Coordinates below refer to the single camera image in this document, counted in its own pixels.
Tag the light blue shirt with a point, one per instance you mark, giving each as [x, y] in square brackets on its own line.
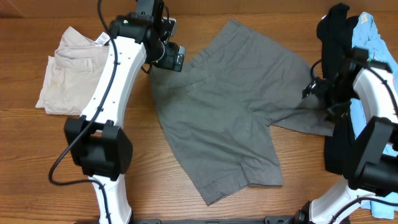
[366, 35]

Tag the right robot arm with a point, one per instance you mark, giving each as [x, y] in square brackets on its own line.
[368, 174]

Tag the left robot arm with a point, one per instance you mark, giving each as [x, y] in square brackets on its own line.
[96, 139]

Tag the black garment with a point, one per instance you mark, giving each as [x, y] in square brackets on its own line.
[335, 32]

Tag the grey shorts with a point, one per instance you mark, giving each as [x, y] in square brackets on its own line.
[216, 113]

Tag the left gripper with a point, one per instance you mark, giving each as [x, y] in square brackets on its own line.
[173, 59]

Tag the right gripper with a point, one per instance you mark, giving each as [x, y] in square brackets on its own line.
[318, 90]

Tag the folded beige shorts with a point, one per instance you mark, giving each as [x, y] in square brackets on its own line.
[72, 74]

